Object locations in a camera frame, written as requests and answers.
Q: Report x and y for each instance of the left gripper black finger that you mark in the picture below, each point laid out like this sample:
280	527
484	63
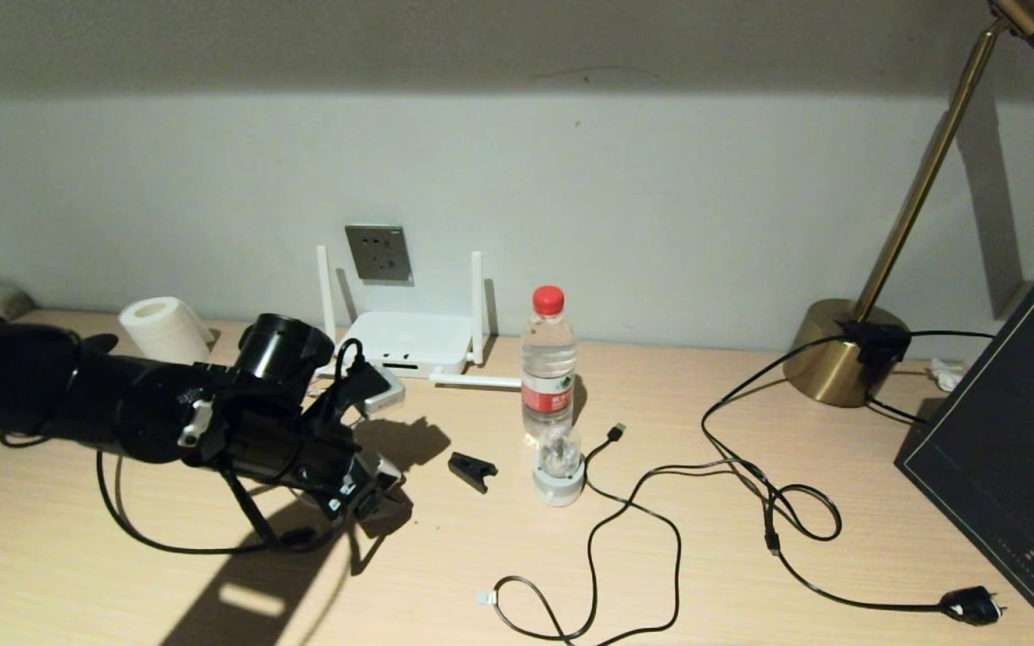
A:
364	504
384	489

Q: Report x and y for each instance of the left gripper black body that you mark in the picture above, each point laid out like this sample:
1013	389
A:
324	458

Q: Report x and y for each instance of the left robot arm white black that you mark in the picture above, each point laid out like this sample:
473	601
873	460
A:
50	386

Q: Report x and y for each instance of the white router with antennas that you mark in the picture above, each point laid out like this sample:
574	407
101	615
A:
414	341

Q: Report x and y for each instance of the small black clip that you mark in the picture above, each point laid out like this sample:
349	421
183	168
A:
470	470

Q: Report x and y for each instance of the small glass dome white base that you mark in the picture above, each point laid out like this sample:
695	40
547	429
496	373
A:
559	480

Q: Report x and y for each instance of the water bottle red cap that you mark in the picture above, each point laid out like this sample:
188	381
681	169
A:
548	377

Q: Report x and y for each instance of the white toilet paper roll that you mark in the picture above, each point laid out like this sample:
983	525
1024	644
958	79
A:
162	330

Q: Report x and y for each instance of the brass desk lamp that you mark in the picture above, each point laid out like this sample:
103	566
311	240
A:
831	359

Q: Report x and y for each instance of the black box on lamp base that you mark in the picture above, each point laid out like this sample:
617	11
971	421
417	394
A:
878	345

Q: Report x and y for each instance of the small white crumpled object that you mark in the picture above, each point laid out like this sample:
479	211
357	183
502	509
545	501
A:
943	375

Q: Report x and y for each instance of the dark gift bag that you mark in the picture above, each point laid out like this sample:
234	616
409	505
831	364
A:
1002	431

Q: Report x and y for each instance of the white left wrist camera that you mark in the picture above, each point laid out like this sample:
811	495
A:
387	395

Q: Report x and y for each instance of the grey wall socket plate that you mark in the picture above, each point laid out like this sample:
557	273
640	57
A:
380	254

